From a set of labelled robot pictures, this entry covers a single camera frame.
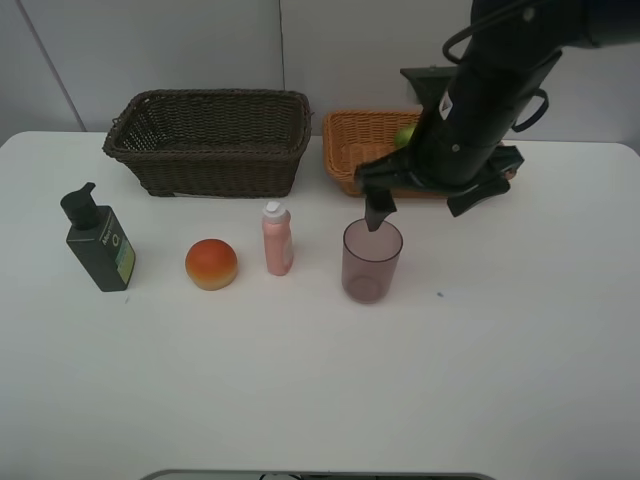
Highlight black pump dispenser bottle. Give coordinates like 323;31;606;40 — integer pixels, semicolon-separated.
60;182;136;292

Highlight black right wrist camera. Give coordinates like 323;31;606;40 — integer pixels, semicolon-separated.
400;66;457;107

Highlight green lime fruit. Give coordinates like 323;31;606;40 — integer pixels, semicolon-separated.
394;124;416;149

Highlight orange round bread bun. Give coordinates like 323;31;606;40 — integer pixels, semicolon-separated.
185;239;238;291

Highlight light tan wicker basket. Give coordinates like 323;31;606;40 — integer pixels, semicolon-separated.
321;109;520;201

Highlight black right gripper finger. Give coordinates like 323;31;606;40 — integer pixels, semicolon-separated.
447;178;510;217
364;188;397;232

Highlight translucent pink plastic cup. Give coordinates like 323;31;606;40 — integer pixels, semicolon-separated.
341;219;404;304

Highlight dark brown wicker basket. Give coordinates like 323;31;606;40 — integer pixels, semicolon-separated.
103;89;312;198

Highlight pink squeeze bottle white cap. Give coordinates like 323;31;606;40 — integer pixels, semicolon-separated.
262;200;294;276

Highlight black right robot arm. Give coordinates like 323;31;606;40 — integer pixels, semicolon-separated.
354;1;639;232

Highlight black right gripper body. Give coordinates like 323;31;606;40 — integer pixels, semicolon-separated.
353;112;524;196

